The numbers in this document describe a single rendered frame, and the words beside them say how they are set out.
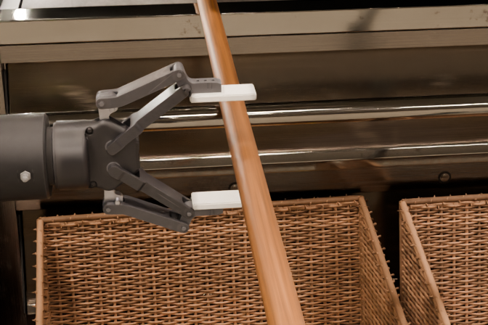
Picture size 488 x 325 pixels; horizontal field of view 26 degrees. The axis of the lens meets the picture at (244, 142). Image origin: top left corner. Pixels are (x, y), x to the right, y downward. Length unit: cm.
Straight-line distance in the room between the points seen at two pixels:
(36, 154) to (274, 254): 30
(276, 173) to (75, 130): 71
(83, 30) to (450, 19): 58
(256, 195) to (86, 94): 72
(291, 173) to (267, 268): 87
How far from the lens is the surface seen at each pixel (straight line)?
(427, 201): 181
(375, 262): 174
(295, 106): 133
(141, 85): 111
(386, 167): 181
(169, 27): 166
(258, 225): 99
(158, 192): 116
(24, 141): 111
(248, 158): 111
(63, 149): 111
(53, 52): 168
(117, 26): 166
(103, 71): 171
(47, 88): 172
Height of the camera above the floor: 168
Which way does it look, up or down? 25 degrees down
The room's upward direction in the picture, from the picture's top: straight up
